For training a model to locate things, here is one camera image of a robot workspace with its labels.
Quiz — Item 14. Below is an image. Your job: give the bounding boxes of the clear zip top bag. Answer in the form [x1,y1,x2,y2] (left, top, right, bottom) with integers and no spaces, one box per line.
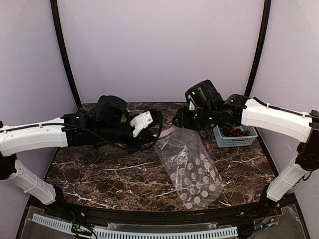
[154,126,225,210]

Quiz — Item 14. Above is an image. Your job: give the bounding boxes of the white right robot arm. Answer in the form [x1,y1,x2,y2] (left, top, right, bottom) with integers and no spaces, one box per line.
[172,94,319,202]

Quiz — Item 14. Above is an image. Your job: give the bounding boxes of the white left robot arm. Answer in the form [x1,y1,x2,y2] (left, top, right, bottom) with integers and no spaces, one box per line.
[0,111,162,206]

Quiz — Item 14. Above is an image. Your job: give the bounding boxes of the dark purple grapes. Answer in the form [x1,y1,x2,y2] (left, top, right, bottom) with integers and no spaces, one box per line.
[222,126,250,137]

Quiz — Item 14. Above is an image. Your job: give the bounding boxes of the light blue perforated basket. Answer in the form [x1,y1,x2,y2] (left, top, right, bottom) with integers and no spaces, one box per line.
[213,124,258,148]

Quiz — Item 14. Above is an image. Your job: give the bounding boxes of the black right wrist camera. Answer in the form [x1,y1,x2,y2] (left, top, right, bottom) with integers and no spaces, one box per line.
[185,80,224,111]

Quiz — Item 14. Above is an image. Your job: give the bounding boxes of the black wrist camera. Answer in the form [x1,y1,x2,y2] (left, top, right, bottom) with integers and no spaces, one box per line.
[130,109,162,137]
[185,80,224,111]

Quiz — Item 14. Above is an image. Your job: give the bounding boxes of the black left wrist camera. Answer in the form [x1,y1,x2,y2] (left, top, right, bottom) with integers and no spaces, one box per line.
[130,109,162,137]

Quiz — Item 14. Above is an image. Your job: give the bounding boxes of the black front rail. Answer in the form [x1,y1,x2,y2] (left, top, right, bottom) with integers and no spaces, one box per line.
[42,191,297,232]

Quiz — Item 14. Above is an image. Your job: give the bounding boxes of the light blue cable duct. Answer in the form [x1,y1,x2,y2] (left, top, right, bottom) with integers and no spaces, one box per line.
[31,213,238,239]

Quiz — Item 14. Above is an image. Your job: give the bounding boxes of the black frame post right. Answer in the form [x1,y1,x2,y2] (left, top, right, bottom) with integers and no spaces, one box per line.
[244,0,272,97]

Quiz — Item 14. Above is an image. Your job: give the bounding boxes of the black frame post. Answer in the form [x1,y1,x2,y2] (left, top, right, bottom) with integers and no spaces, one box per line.
[50,0,82,109]
[244,0,272,97]

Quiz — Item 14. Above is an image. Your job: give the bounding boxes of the black frame post left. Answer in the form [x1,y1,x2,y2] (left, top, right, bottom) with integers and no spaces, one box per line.
[50,0,82,109]

